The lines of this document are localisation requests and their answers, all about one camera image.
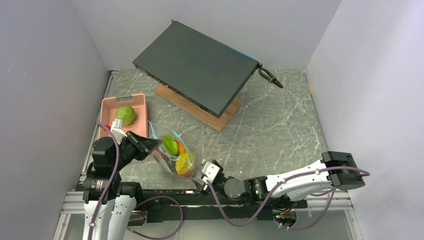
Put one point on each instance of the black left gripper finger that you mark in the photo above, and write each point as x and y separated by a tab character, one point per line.
131	135
147	145

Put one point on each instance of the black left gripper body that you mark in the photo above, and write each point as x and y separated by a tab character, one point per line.
128	151

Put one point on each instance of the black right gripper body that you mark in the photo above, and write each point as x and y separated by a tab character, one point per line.
218	185

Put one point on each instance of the red apple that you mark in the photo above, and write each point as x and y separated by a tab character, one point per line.
161	158

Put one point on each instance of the green star fruit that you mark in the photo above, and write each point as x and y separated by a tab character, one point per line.
170	145

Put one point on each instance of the clear zip top bag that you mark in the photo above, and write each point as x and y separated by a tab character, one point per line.
158	131

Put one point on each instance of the red tomato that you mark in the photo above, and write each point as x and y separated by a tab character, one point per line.
188	173

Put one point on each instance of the orange red pepper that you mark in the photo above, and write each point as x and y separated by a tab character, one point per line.
180	148

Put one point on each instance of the pink plastic basket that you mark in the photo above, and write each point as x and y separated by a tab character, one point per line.
110	105

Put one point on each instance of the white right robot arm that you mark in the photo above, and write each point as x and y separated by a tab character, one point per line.
334	170

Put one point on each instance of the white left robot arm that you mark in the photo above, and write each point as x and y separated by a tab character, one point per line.
108	201

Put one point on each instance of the green cabbage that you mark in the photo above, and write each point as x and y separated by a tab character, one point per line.
127	114

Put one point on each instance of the wooden board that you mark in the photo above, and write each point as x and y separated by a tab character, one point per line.
216	123

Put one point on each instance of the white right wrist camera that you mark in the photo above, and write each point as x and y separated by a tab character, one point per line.
209	171

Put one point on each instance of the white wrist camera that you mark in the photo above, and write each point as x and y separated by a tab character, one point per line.
209	171
116	129

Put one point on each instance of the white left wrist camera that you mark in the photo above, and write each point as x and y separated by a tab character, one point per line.
116	129

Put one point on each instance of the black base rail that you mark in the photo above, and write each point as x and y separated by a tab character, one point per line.
198	206

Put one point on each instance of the dark grey network switch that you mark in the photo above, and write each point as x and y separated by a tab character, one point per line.
201	69

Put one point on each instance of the black cable connector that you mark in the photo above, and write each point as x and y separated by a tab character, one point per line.
266	74

